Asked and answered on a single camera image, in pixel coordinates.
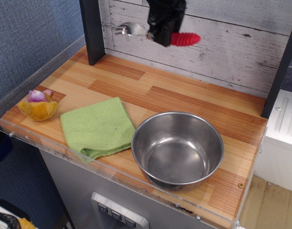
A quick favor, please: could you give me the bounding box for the dark right frame post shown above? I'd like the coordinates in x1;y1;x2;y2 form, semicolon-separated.
261;31;292;118

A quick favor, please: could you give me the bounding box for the red handled metal fork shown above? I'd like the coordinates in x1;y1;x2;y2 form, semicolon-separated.
115;22;201;47

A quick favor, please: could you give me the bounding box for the orange plush toy with flower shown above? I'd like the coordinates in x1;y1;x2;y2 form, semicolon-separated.
18;89;58;121

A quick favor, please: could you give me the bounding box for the grey toy fridge body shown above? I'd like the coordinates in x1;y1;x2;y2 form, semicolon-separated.
40;150;209;229

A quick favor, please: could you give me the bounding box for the dark frame post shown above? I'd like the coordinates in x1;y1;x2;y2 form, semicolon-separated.
261;31;292;118
79;0;105;65

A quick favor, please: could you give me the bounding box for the clear acrylic guard rail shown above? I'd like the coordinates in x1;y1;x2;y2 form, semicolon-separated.
0;38;266;228

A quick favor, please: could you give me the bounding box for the stainless steel pot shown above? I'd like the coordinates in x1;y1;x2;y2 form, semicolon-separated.
131;112;224;191

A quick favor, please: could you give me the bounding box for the orange plush in basket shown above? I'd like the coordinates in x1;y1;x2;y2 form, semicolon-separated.
18;218;36;229

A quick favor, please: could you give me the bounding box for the silver dispenser button panel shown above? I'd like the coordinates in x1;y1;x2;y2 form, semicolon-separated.
91;192;149;229

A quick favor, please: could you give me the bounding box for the green folded cloth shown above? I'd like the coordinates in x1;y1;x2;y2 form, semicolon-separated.
60;97;136;163

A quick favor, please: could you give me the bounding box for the dark left frame post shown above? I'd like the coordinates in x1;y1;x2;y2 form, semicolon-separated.
79;0;105;65

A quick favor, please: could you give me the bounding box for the white side cabinet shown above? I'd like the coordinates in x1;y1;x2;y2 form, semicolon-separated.
254;90;292;191

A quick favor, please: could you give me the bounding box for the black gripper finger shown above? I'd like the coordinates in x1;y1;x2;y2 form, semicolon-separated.
172;0;186;32
152;16;175;47

